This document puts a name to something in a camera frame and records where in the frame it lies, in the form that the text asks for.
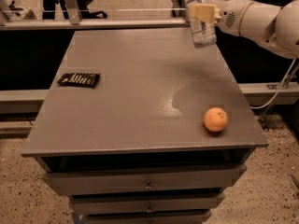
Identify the clear plastic water bottle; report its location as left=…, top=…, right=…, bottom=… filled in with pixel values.
left=185, top=0, right=217, bottom=48

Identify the black snack packet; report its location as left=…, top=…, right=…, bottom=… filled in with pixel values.
left=57, top=73, right=100, bottom=88

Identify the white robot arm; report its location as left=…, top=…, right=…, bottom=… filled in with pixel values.
left=188, top=0, right=299, bottom=59

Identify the grey drawer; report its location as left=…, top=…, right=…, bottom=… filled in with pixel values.
left=87, top=210, right=211, bottom=224
left=71, top=192, right=224, bottom=215
left=44, top=164, right=247, bottom=196

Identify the grey drawer cabinet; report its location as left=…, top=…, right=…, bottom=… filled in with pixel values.
left=21, top=27, right=269, bottom=224

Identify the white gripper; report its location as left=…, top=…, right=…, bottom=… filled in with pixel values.
left=188, top=0, right=252, bottom=36

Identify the white cable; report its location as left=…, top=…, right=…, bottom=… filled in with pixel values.
left=250, top=58, right=298, bottom=110

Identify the orange fruit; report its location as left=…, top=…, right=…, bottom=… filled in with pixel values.
left=204, top=107, right=228, bottom=132

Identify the grey metal railing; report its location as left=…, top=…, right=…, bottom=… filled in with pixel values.
left=0, top=0, right=189, bottom=30

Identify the bottom grey drawer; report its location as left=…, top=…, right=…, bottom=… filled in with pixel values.
left=87, top=210, right=211, bottom=224

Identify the middle grey drawer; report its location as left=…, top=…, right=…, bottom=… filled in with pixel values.
left=71, top=192, right=224, bottom=215

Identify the top grey drawer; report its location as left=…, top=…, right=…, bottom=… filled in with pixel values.
left=44, top=164, right=247, bottom=196

